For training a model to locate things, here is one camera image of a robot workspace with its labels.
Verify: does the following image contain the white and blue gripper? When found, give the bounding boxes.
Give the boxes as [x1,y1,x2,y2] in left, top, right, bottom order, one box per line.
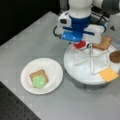
[58,11,104,43]

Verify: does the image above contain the red tomato piece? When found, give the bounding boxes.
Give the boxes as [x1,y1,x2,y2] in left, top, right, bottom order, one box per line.
[74,41,92,50]

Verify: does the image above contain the brown toast slice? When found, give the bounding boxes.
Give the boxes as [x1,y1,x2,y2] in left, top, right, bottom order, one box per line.
[92,36,112,50]
[30,70,49,84]

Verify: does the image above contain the green lettuce piece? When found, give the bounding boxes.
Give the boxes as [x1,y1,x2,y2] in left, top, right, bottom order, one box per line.
[32,75,46,88]

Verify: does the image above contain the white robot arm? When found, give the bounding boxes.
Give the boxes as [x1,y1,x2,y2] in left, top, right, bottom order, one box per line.
[58,0,120,42]

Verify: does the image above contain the white divided round tray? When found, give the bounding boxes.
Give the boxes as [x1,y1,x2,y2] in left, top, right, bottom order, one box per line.
[64,45,120,85]

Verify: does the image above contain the brown round patty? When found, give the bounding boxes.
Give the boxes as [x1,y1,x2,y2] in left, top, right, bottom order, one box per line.
[109,51,120,63]

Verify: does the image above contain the white paper plate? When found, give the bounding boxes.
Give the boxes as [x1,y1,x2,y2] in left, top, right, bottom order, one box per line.
[21,58,63,94]

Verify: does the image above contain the yellow cheese slice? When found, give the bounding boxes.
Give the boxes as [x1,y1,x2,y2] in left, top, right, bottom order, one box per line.
[99,68,119,82]

